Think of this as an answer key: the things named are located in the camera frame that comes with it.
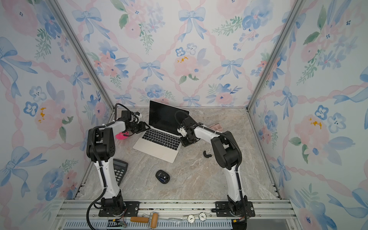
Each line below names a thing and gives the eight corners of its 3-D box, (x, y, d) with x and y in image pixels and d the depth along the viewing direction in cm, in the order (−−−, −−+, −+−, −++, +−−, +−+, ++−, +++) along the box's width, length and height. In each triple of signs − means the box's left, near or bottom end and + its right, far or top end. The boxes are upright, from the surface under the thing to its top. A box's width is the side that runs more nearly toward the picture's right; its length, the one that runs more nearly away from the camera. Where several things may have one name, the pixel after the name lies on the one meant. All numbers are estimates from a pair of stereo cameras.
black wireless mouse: (154, 177, 87) (153, 175, 84) (160, 169, 90) (159, 167, 87) (165, 185, 84) (165, 184, 81) (171, 177, 86) (171, 176, 84)
